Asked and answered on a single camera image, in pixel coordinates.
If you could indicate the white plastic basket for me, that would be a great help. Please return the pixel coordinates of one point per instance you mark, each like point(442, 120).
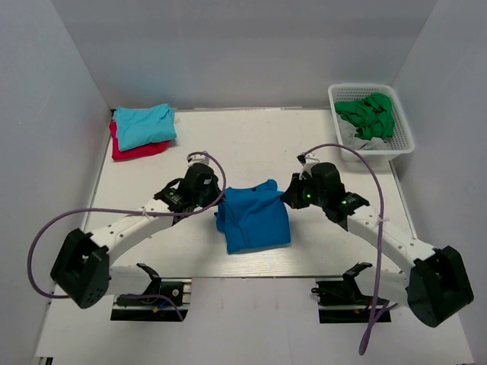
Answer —
point(401, 142)

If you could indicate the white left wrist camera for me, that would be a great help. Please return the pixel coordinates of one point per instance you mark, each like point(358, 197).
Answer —
point(196, 157)

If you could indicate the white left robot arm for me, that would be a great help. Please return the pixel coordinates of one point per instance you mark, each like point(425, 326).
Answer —
point(85, 266)

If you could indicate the green t-shirt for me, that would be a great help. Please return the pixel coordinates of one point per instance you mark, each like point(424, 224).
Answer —
point(371, 116)

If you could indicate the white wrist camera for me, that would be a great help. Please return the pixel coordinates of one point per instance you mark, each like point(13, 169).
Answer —
point(307, 161)
point(196, 157)

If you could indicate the folded light blue t-shirt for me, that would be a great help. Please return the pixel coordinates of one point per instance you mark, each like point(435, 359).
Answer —
point(138, 127)

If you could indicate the grey t-shirt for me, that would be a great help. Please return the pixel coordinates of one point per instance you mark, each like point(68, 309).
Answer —
point(347, 132)

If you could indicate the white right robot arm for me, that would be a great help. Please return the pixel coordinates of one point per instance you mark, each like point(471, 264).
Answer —
point(432, 282)

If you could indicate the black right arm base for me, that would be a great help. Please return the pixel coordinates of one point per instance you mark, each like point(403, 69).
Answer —
point(338, 305)

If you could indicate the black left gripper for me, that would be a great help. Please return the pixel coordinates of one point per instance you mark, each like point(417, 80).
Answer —
point(212, 188)

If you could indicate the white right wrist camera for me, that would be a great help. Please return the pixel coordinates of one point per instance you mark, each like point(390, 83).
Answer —
point(307, 161)

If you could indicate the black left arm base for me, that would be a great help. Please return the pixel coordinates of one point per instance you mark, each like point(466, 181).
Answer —
point(167, 301)

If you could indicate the folded red t-shirt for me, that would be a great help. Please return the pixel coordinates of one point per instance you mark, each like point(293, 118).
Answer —
point(146, 150)

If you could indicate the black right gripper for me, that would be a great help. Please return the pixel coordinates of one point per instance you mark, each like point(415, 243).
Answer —
point(291, 195)

